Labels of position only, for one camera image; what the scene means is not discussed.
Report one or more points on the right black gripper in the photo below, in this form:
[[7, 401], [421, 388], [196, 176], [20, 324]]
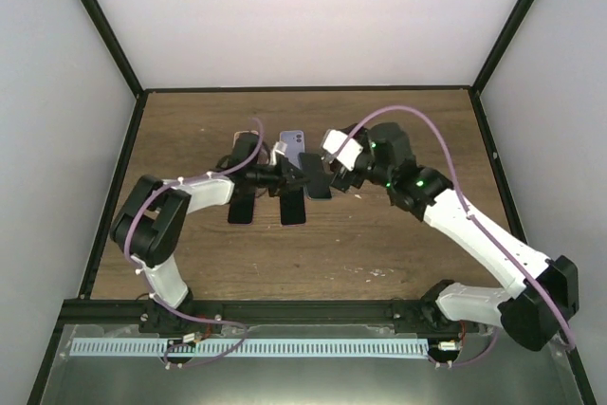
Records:
[[342, 180]]

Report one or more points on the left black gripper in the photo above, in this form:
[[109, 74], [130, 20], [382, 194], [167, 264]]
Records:
[[285, 180]]

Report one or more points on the black screen teal phone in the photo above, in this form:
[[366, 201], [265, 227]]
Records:
[[318, 185]]

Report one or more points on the lavender phone case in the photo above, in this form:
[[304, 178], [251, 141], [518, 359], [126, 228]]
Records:
[[295, 144]]

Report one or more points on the black screen pink phone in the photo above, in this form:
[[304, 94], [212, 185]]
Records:
[[241, 210]]

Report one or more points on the pink phone case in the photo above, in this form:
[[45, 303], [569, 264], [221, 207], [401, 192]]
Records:
[[239, 134]]

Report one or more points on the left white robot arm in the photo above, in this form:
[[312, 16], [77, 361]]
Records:
[[148, 225]]

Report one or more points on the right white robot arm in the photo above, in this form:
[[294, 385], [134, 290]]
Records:
[[536, 293]]

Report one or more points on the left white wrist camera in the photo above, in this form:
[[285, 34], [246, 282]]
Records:
[[277, 152]]

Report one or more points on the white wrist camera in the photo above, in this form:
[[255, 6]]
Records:
[[341, 148], [277, 152]]

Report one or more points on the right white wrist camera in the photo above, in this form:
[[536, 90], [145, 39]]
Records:
[[341, 148]]

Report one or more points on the black front mounting rail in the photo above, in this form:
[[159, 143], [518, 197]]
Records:
[[408, 315]]

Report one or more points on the light blue slotted cable duct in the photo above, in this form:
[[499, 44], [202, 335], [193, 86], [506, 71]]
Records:
[[252, 348]]

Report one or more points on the black enclosure frame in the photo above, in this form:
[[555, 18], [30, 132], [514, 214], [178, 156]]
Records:
[[111, 42]]

